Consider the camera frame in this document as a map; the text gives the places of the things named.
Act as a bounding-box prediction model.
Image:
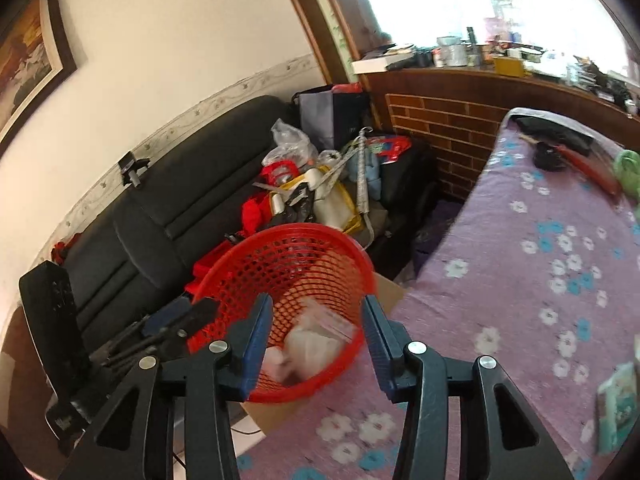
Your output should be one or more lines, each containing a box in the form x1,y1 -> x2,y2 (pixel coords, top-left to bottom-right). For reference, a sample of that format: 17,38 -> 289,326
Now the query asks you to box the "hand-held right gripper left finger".
57,292 -> 275,480

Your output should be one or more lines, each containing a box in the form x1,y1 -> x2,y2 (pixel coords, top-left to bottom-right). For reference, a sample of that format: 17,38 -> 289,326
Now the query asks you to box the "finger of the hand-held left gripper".
112,299 -> 218,370
102,296 -> 193,362

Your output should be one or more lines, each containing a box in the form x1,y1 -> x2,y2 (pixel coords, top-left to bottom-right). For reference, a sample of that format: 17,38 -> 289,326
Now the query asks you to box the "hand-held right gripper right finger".
361,294 -> 576,480

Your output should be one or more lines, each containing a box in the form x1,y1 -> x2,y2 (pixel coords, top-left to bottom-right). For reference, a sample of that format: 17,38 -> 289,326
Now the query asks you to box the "white plastic bag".
262,297 -> 358,386

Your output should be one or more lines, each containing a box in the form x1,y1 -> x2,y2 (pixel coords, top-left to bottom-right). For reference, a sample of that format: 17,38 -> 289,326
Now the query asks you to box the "red plastic mesh basket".
186,223 -> 377,404

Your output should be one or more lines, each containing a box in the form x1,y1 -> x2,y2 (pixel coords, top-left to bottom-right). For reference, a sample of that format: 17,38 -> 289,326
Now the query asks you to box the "red box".
184,240 -> 236,296

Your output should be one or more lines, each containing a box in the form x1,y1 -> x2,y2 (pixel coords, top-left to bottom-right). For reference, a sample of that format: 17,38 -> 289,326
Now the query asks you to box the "black sofa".
57,95 -> 441,361

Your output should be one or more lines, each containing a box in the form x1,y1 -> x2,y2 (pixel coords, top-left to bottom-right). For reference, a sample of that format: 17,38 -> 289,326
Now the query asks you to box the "black upright device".
19,261 -> 101,441

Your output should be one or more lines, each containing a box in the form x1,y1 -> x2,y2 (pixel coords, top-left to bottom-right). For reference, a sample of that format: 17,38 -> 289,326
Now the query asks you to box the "red cloth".
241,195 -> 271,233

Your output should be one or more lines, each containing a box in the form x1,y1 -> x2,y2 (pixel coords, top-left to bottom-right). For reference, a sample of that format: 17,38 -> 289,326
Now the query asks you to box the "black phone clamp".
117,151 -> 151,188

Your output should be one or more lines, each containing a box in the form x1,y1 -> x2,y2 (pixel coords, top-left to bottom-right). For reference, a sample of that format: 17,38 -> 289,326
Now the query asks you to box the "yellow white shopping bag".
310,180 -> 363,233

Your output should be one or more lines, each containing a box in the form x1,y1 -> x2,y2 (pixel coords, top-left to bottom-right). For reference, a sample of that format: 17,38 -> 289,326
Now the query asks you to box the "red plastic item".
260,159 -> 298,188

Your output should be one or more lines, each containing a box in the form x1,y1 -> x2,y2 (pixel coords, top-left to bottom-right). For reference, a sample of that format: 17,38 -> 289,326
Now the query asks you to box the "light blue bag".
350,147 -> 381,201

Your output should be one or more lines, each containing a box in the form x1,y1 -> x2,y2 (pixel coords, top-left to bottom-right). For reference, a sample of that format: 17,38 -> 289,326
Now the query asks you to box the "clear plastic bag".
262,119 -> 321,166

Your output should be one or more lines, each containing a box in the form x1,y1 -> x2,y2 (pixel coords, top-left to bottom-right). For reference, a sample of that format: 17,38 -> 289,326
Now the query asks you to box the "red printed plastic bag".
367,135 -> 413,163

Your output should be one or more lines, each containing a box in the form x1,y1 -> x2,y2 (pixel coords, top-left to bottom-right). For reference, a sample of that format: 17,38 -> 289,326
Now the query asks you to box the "wooden brick-pattern counter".
357,67 -> 640,201

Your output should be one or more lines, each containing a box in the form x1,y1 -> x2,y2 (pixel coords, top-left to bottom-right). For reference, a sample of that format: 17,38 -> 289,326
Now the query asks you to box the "black paper bag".
292,84 -> 371,153

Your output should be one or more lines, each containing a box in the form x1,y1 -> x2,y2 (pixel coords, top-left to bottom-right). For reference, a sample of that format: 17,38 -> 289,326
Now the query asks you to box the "teal small box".
595,362 -> 640,456

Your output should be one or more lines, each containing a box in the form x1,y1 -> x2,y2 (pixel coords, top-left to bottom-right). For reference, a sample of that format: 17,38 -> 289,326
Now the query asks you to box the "black car key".
532,142 -> 568,171

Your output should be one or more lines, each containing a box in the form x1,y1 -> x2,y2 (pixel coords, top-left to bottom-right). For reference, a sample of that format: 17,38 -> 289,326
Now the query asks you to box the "black wallet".
514,115 -> 593,156

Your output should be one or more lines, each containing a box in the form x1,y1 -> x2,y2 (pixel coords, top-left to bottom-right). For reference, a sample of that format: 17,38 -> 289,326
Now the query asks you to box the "red pouch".
557,144 -> 623,196

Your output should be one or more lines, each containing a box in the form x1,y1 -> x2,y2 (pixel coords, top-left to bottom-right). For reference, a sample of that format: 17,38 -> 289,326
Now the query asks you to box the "white flat box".
351,52 -> 417,75

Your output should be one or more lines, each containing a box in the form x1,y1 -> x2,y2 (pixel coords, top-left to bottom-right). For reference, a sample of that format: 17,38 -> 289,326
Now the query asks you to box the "silver tin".
436,35 -> 475,67

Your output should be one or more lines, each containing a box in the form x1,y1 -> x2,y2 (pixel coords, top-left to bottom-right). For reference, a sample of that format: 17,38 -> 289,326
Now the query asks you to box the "green cloth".
612,149 -> 640,201

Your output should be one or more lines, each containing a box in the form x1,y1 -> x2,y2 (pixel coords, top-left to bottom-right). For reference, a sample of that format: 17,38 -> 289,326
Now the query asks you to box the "tan cardboard box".
494,56 -> 527,78

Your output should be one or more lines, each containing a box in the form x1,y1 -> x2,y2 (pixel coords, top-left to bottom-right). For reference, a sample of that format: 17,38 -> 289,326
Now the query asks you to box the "clutter of bottles and boxes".
415,25 -> 640,111

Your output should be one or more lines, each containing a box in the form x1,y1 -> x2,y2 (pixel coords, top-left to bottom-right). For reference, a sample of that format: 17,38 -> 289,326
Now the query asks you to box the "patterned strap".
345,127 -> 376,251

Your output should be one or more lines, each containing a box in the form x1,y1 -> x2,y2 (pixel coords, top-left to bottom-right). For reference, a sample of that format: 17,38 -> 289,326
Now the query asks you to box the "framed wall picture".
0,0 -> 81,146

